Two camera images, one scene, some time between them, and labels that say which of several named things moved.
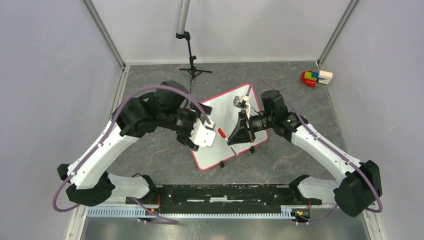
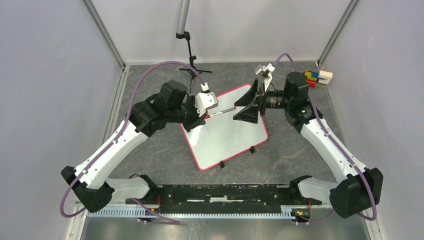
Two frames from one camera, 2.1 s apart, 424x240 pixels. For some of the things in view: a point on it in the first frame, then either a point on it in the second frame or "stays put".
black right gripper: [241, 134] → [249, 114]
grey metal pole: [182, 17] stays put
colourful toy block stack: [312, 79] stays put
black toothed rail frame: [218, 199] stays put
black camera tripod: [192, 70] stays put
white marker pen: [232, 148] → [208, 116]
